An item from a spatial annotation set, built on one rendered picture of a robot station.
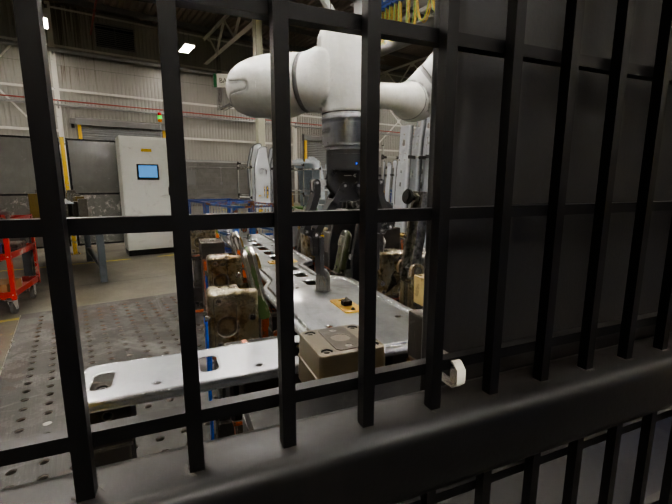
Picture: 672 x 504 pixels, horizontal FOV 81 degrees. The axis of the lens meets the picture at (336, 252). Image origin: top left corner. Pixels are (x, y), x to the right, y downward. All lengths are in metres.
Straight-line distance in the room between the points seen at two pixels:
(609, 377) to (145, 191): 7.47
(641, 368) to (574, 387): 0.04
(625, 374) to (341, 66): 0.59
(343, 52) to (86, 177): 7.74
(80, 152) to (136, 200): 1.35
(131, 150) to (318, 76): 6.92
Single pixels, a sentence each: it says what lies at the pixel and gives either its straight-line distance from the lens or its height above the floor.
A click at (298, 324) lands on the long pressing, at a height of 1.00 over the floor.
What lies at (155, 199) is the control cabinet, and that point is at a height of 0.96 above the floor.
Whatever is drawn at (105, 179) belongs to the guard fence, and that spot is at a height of 1.30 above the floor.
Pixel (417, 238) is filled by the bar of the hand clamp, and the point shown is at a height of 1.12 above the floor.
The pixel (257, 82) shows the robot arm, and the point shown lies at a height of 1.40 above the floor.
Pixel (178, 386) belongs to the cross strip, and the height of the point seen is 1.00.
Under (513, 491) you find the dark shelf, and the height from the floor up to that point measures 1.03.
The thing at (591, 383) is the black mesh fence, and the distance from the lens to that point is 0.19.
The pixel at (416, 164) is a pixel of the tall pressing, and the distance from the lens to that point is 5.95.
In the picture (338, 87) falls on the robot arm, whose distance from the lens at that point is 0.69.
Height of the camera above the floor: 1.23
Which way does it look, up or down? 10 degrees down
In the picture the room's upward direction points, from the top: straight up
